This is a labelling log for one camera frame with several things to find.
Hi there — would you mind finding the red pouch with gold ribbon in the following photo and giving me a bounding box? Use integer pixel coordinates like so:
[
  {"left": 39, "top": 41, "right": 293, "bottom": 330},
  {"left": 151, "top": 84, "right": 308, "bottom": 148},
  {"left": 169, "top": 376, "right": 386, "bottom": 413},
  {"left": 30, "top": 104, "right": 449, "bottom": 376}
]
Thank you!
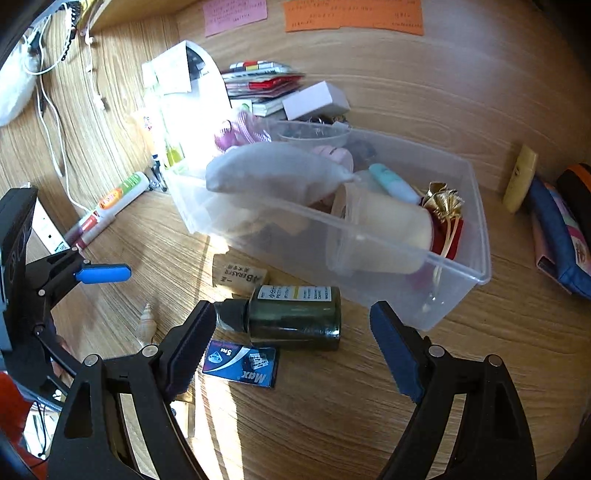
[{"left": 418, "top": 181, "right": 465, "bottom": 282}]

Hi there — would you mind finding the orange sticky note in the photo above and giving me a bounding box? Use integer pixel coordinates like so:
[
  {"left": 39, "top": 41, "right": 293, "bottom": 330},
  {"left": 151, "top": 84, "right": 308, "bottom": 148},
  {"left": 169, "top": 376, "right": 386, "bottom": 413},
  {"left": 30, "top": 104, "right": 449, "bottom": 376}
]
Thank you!
[{"left": 284, "top": 0, "right": 424, "bottom": 35}]

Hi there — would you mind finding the pink sticky note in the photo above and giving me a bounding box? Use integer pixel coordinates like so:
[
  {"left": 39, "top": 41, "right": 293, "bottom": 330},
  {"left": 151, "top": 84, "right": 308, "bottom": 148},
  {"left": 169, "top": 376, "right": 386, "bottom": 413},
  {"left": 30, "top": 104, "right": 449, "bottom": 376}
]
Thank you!
[{"left": 203, "top": 0, "right": 269, "bottom": 38}]

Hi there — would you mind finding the white plastic bag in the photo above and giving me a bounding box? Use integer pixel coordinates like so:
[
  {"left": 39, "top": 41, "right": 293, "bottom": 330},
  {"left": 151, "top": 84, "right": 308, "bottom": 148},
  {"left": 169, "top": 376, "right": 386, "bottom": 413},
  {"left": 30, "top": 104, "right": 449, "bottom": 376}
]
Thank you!
[{"left": 0, "top": 28, "right": 40, "bottom": 127}]

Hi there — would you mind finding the cream tape roll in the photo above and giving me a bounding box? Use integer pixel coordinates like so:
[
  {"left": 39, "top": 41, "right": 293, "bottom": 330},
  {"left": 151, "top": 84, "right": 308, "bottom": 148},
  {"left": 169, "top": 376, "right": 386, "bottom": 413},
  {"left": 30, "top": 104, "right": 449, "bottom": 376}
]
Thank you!
[{"left": 325, "top": 182, "right": 435, "bottom": 275}]

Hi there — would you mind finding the small seashell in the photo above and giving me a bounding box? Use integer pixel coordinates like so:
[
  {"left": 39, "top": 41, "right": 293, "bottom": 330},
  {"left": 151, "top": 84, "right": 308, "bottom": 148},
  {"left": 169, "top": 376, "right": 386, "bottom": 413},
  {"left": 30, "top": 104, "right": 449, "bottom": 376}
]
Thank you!
[{"left": 136, "top": 303, "right": 158, "bottom": 349}]

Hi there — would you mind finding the blank white paper sheet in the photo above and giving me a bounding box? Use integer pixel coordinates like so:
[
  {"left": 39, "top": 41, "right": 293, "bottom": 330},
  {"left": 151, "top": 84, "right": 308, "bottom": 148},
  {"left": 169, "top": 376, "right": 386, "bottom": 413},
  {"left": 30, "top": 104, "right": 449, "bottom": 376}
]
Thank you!
[{"left": 182, "top": 78, "right": 232, "bottom": 139}]

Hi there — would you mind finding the blue pencil case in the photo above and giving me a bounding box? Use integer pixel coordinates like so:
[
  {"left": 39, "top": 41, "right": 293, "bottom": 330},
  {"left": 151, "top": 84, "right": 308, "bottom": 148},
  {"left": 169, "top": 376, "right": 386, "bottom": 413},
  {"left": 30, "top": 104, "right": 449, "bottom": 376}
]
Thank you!
[{"left": 526, "top": 175, "right": 591, "bottom": 296}]

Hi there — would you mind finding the black cord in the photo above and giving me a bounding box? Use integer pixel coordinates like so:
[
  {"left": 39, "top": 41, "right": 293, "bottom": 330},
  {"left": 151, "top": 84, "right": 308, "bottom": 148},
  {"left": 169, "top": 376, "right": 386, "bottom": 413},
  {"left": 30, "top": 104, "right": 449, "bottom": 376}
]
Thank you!
[{"left": 44, "top": 0, "right": 85, "bottom": 61}]

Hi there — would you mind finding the pink and red tube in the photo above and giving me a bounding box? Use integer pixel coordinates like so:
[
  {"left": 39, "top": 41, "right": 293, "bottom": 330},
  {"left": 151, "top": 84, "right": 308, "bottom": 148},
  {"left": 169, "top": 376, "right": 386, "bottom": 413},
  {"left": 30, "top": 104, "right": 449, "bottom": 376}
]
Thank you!
[{"left": 78, "top": 217, "right": 116, "bottom": 251}]

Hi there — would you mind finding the dark green ink bottle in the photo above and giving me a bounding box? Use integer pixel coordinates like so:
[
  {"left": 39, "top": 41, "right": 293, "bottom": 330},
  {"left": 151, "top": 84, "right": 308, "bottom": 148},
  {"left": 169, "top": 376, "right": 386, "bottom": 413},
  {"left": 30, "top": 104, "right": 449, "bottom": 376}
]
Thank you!
[{"left": 215, "top": 285, "right": 342, "bottom": 352}]

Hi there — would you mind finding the cream eraser with sleeve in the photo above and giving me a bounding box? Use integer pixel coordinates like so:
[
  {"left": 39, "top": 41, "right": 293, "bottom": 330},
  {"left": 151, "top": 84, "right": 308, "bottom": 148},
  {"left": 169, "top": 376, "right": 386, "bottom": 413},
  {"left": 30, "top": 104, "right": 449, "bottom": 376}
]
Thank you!
[{"left": 212, "top": 254, "right": 269, "bottom": 296}]

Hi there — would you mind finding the pink round device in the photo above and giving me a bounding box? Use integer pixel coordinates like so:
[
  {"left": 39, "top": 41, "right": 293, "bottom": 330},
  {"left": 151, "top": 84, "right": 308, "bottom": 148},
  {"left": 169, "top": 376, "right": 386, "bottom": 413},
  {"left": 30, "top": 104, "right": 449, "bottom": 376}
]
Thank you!
[{"left": 309, "top": 145, "right": 354, "bottom": 172}]

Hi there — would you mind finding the black and orange round case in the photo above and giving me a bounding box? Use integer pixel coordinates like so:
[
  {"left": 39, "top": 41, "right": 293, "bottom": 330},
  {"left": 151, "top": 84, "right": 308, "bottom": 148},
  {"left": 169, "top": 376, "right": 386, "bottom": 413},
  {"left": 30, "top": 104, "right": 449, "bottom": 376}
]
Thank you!
[{"left": 556, "top": 162, "right": 591, "bottom": 217}]

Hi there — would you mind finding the wooden desktop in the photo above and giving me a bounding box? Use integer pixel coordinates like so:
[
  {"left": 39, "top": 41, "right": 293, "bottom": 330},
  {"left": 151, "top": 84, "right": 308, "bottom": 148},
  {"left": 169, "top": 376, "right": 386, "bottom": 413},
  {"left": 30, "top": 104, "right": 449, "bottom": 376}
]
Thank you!
[{"left": 0, "top": 28, "right": 591, "bottom": 480}]

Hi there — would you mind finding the pale teal small bottle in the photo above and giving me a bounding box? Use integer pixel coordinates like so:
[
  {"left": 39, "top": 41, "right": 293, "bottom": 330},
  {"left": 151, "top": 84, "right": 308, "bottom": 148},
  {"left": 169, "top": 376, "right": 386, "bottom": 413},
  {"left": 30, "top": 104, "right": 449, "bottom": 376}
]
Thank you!
[{"left": 368, "top": 164, "right": 422, "bottom": 205}]

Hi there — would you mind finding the printed white paper sheet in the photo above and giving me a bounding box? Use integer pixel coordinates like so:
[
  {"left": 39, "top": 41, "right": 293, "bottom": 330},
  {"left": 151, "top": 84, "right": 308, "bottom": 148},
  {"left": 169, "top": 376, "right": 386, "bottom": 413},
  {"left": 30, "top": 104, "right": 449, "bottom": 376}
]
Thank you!
[{"left": 141, "top": 40, "right": 232, "bottom": 100}]

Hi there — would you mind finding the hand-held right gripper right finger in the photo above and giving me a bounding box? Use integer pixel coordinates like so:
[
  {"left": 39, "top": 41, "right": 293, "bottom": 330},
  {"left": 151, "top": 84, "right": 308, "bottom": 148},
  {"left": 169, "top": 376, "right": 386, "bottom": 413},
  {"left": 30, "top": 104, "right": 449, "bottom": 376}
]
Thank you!
[{"left": 369, "top": 300, "right": 539, "bottom": 480}]

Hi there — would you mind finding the fruit print notepad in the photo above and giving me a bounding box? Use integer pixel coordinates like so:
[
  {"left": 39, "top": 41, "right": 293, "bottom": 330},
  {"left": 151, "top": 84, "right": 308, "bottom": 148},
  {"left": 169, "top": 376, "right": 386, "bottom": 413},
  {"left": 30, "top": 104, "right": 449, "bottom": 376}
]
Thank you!
[{"left": 240, "top": 97, "right": 289, "bottom": 117}]

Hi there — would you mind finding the long white cable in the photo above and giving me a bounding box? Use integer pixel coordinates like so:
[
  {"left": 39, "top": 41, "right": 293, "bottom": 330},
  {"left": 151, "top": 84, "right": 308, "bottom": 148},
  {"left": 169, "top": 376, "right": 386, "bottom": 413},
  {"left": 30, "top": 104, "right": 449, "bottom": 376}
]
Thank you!
[{"left": 34, "top": 41, "right": 92, "bottom": 215}]

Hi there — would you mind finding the white cable with connector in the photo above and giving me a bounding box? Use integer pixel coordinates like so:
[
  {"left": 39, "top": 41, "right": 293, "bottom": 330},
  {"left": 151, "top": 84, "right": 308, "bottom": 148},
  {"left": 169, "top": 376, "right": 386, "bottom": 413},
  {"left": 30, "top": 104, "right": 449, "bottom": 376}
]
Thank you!
[{"left": 78, "top": 23, "right": 109, "bottom": 112}]

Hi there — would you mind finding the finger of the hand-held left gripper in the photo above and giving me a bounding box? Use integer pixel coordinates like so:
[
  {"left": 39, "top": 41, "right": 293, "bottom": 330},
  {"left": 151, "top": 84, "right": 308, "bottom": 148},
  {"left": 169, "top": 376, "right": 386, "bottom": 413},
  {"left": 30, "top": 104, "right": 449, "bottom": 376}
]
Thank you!
[
  {"left": 28, "top": 249, "right": 132, "bottom": 319},
  {"left": 32, "top": 320, "right": 88, "bottom": 398}
]

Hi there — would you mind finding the clear plastic bin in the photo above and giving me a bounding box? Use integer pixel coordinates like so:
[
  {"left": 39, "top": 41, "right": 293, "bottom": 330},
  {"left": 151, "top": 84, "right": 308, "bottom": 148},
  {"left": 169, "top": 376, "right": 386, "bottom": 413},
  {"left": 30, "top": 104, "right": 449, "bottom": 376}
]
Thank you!
[{"left": 164, "top": 121, "right": 491, "bottom": 332}]

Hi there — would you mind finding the wooden shelf board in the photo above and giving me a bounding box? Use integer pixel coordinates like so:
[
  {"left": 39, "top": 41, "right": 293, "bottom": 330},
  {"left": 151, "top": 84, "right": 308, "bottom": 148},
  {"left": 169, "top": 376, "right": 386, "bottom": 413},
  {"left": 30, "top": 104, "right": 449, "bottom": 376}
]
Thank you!
[{"left": 83, "top": 0, "right": 204, "bottom": 33}]

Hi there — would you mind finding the stack of small packets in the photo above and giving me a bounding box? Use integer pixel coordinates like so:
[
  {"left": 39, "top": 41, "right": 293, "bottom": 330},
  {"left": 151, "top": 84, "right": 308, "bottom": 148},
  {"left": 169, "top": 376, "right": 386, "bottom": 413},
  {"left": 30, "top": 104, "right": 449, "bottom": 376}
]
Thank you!
[{"left": 221, "top": 60, "right": 305, "bottom": 100}]

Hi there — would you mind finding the pink mesh item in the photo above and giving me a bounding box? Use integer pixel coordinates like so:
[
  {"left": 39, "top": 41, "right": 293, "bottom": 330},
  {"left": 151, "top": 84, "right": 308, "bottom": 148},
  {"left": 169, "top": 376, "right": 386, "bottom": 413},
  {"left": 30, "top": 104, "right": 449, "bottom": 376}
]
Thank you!
[{"left": 215, "top": 113, "right": 273, "bottom": 153}]

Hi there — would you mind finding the white small box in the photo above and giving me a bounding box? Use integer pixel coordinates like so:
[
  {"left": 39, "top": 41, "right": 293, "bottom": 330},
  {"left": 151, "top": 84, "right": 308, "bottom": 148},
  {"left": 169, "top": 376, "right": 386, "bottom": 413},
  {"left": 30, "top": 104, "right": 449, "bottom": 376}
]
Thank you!
[{"left": 281, "top": 80, "right": 350, "bottom": 121}]

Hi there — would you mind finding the green and orange tube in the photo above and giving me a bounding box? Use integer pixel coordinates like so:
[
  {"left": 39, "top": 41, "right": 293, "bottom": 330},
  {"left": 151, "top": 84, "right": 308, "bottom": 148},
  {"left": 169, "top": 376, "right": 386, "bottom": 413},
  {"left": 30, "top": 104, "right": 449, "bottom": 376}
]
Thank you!
[{"left": 95, "top": 172, "right": 151, "bottom": 217}]

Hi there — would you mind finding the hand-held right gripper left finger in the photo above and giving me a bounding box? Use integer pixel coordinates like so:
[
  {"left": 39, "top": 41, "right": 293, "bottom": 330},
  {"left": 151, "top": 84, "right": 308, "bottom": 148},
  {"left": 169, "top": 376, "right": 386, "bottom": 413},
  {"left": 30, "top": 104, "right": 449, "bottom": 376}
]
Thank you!
[{"left": 46, "top": 300, "right": 218, "bottom": 480}]

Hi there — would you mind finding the white printed card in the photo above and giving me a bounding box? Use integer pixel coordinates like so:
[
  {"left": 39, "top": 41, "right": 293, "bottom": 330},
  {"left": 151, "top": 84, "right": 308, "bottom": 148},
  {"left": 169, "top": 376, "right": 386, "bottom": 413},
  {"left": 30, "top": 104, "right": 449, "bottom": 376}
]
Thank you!
[{"left": 30, "top": 198, "right": 70, "bottom": 256}]

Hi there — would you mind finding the yellow spray bottle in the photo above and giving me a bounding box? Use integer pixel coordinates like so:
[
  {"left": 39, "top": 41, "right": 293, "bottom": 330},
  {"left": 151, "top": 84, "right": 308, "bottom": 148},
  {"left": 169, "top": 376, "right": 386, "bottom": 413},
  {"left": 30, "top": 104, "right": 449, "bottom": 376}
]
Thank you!
[{"left": 164, "top": 138, "right": 185, "bottom": 168}]

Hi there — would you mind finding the blue blade packet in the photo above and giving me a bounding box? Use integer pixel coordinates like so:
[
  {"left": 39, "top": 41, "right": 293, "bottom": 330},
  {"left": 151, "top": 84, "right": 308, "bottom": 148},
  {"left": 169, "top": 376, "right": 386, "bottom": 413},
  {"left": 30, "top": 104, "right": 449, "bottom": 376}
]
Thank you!
[{"left": 202, "top": 340, "right": 279, "bottom": 388}]

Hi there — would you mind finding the person's red clothing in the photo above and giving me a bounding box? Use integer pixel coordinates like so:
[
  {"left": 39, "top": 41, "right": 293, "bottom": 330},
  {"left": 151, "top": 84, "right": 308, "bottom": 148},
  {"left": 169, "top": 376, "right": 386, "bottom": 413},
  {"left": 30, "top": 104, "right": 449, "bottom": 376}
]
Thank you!
[{"left": 0, "top": 369, "right": 47, "bottom": 467}]

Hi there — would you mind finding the translucent white bowl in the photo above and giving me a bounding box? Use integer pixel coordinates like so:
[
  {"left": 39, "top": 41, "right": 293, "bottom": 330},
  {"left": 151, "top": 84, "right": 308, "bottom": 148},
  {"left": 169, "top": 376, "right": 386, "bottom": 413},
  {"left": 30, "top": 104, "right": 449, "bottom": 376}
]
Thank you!
[{"left": 277, "top": 121, "right": 352, "bottom": 145}]

